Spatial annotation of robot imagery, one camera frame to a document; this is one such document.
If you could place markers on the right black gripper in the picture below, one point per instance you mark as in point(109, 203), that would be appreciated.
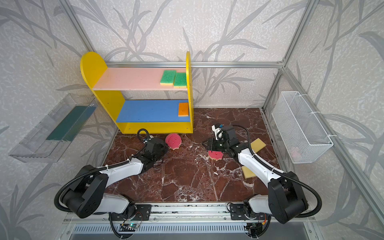
point(214, 144)

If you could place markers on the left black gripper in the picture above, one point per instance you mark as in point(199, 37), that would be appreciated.
point(162, 147)

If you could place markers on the pink round sponge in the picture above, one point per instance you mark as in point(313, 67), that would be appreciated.
point(173, 141)
point(214, 155)

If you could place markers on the orange sponge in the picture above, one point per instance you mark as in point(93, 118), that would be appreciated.
point(183, 110)

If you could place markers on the green top sponge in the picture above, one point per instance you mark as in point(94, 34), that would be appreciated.
point(168, 78)

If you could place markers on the yellow sponge green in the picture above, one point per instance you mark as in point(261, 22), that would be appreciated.
point(180, 80)

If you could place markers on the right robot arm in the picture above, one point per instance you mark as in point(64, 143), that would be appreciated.
point(287, 197)

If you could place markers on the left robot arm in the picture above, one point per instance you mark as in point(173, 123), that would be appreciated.
point(85, 194)

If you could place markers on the yellow shelf pink blue boards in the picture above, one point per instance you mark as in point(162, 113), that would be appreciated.
point(157, 116)

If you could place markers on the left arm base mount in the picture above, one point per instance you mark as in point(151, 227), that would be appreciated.
point(137, 212)

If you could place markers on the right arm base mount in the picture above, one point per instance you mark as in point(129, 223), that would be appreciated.
point(242, 212)

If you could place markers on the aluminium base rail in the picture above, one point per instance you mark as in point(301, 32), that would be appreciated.
point(170, 218)

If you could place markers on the white wire mesh basket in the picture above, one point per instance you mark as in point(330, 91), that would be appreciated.
point(303, 135)

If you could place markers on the clear plastic wall bin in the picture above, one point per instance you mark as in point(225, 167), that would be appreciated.
point(48, 141)

